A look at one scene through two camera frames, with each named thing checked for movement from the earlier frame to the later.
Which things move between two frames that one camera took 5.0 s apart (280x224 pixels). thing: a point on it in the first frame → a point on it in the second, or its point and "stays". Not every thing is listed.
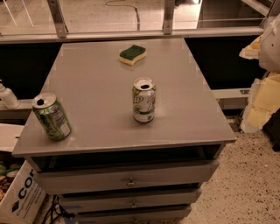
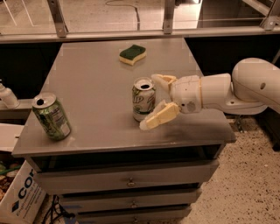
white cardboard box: x=24 y=198 stays
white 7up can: x=143 y=99 stays
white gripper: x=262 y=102 → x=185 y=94
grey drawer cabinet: x=147 y=136 stays
